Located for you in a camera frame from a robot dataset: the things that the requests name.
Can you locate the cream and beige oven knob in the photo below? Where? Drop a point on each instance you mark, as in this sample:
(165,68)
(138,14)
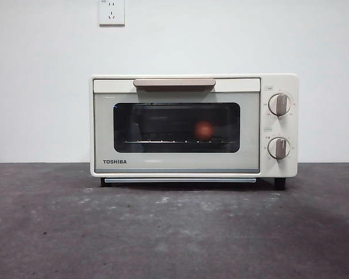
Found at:
(279,148)
(279,104)

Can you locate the white wall socket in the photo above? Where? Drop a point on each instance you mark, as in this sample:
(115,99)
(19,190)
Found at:
(112,13)

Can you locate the cream Toshiba toaster oven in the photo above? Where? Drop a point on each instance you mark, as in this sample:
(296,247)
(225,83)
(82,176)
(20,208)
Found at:
(285,168)

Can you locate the silver oven crumb tray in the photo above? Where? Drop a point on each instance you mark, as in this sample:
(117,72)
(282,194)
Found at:
(177,180)

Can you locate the brown egg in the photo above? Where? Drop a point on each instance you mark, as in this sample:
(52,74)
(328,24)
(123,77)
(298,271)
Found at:
(203,130)

